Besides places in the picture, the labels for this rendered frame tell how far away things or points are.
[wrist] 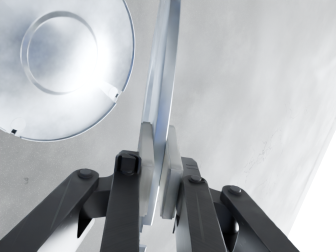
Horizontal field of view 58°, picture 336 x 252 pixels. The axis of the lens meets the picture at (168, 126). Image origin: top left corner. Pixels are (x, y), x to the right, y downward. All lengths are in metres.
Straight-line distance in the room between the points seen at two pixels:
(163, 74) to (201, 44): 0.98
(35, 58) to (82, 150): 0.47
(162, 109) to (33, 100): 0.35
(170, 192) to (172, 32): 0.10
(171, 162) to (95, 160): 0.81
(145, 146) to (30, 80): 0.35
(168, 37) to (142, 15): 0.73
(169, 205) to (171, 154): 0.03
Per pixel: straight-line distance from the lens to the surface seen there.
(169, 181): 0.15
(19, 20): 0.48
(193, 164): 0.18
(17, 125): 0.52
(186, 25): 1.08
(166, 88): 0.18
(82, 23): 0.52
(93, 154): 0.94
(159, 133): 0.18
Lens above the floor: 0.68
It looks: 37 degrees down
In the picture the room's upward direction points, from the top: 115 degrees clockwise
